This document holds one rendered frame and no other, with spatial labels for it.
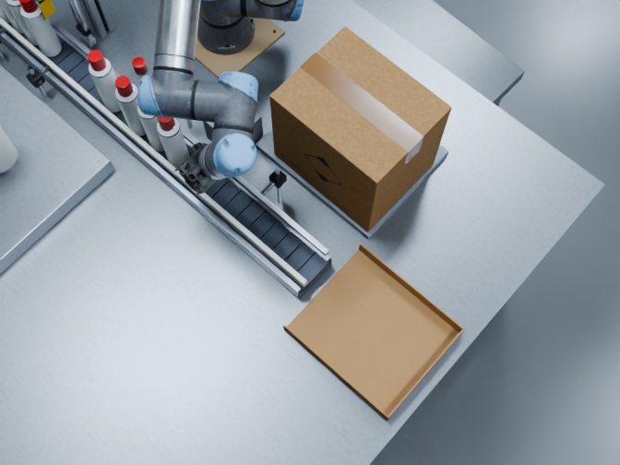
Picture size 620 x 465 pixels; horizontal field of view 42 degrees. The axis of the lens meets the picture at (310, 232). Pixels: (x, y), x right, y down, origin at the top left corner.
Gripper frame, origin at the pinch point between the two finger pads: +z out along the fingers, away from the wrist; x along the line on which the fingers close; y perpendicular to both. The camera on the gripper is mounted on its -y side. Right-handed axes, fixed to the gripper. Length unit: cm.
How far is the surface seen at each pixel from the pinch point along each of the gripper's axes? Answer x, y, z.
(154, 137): -10.5, 2.0, 7.6
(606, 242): 120, -98, 43
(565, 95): 81, -137, 65
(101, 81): -27.5, 1.8, 9.5
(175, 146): -6.3, 1.3, 0.6
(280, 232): 23.3, -2.2, -3.5
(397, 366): 60, 3, -19
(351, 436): 62, 21, -20
